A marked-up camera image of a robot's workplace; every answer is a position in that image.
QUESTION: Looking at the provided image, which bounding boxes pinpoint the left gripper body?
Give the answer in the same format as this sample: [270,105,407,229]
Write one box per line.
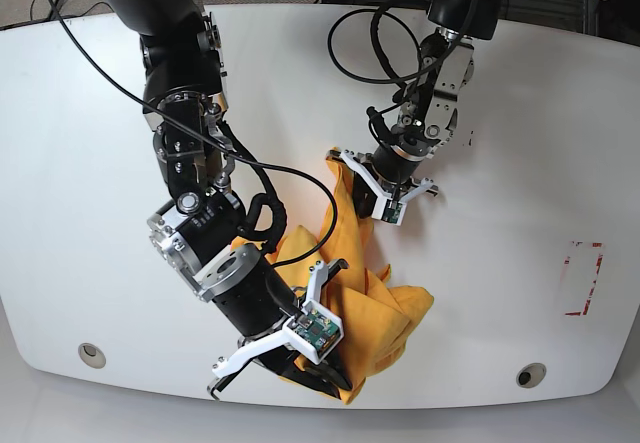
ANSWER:
[327,145,439,223]

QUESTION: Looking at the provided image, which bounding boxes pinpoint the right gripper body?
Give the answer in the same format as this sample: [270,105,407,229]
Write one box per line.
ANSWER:
[147,191,348,397]

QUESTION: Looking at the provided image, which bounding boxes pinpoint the orange yellow t-shirt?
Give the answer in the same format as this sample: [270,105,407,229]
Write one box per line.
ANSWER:
[232,155,435,407]

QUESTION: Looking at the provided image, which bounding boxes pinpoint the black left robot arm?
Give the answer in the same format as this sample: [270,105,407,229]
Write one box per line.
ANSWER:
[331,0,502,225]

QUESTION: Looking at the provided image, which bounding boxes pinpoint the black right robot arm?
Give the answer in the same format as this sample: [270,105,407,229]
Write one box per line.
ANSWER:
[107,0,351,398]

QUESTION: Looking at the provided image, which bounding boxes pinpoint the left table grommet hole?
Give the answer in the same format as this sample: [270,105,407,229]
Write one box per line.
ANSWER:
[78,343,106,369]

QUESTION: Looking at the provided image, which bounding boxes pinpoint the table grommet hole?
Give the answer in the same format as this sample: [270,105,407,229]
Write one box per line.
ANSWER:
[516,362,547,389]
[78,343,106,369]

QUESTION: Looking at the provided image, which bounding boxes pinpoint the right table grommet hole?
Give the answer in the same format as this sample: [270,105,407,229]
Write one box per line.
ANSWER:
[516,362,547,389]

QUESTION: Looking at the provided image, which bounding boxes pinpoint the red tape marker rectangle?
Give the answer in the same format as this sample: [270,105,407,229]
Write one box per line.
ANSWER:
[558,241,604,317]

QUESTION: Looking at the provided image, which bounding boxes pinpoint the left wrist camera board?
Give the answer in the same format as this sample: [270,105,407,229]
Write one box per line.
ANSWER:
[381,199,404,225]

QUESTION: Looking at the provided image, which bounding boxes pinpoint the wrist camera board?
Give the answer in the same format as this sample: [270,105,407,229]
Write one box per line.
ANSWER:
[381,199,404,225]
[288,300,344,364]

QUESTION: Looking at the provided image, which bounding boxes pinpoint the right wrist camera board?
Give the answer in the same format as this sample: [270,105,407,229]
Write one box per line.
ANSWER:
[288,300,344,364]

